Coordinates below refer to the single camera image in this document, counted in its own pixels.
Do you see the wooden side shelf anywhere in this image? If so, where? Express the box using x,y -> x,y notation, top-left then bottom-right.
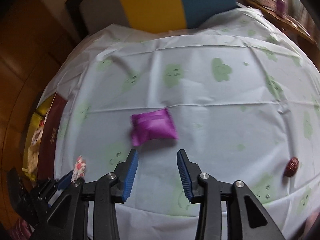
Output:
243,0 -> 318,46

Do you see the purple snack pouch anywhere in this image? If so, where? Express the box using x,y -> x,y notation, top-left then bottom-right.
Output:
131,108 -> 178,146

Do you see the maroon gold gift box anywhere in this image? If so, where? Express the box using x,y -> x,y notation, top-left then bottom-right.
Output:
22,93 -> 67,183

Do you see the purple box on shelf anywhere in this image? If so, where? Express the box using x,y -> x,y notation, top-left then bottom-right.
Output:
276,0 -> 286,17

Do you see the white green-patterned tablecloth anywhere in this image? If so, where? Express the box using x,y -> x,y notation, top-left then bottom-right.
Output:
42,7 -> 319,239

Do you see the white pink floral snack bar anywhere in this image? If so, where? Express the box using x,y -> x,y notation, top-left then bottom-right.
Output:
71,156 -> 86,181

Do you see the grey yellow blue sofa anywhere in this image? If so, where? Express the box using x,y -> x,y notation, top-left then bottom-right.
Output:
80,0 -> 237,34

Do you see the dark red wrapped candy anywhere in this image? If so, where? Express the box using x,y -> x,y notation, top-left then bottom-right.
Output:
284,157 -> 299,178

